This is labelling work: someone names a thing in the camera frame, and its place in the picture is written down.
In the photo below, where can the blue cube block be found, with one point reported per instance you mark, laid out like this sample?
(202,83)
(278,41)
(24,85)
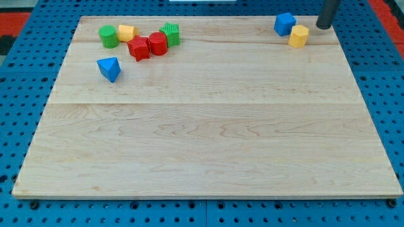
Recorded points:
(284,23)

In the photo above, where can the green star block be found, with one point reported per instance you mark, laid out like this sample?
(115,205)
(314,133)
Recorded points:
(172,33)

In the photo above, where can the red star block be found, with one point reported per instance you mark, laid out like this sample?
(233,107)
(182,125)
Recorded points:
(139,48)

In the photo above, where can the yellow hexagon block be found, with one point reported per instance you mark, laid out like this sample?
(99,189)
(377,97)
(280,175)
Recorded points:
(298,36)

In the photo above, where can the light wooden board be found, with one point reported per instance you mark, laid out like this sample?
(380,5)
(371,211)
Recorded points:
(233,112)

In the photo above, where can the red cylinder block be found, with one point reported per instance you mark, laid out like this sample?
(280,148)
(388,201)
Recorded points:
(158,43)

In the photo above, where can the blue triangle block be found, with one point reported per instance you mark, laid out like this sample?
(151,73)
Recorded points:
(109,68)

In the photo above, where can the yellow pentagon block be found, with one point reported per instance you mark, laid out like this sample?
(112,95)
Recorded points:
(126,33)

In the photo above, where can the green cylinder block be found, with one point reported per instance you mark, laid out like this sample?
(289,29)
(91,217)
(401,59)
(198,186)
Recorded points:
(108,36)

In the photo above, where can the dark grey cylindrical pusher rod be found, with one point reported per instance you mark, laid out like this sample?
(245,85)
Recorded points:
(327,14)

